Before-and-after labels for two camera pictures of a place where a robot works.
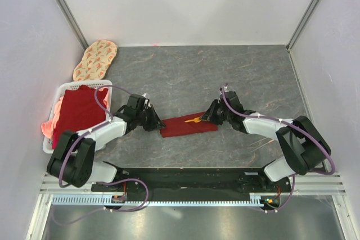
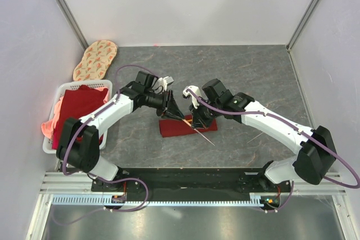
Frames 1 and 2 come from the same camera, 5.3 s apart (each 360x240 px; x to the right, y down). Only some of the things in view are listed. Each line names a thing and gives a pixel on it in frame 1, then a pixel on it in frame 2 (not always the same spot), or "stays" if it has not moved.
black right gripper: (210, 112) -> (197, 120)
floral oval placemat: (95, 61) stays
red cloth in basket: (77, 109) stays
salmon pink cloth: (48, 127) stays
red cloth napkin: (187, 125) stays
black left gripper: (155, 120) -> (171, 111)
